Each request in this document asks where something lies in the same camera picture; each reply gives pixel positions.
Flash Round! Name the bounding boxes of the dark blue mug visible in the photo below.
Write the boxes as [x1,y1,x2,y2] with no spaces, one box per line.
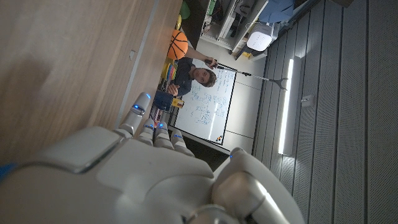
[152,90,174,112]

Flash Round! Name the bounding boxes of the long ceiling light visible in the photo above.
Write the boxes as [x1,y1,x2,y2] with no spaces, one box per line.
[277,57,302,156]

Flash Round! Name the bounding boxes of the white shelf cabinet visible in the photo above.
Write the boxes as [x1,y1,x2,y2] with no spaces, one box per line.
[200,0,270,57]

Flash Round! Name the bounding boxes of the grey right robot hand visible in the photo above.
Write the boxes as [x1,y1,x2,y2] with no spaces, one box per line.
[0,91,307,224]

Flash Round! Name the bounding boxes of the orange mini basketball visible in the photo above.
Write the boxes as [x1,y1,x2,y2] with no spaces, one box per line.
[167,29,189,61]

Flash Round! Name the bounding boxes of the person in dark shirt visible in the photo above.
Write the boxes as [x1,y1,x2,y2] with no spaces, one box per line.
[166,46,218,98]

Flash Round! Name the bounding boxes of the green ball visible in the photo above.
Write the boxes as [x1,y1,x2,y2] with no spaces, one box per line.
[179,0,191,20]

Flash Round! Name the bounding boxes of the colourful stacking cups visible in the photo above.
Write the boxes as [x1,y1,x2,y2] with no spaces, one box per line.
[161,62,177,82]

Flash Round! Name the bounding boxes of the whiteboard with black frame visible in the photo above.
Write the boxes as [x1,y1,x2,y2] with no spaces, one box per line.
[169,58,238,147]

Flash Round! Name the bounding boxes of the white perforated device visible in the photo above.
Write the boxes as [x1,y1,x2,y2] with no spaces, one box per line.
[246,23,274,52]

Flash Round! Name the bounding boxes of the long reacher grabber tool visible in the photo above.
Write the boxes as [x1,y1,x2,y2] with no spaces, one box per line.
[204,58,289,91]

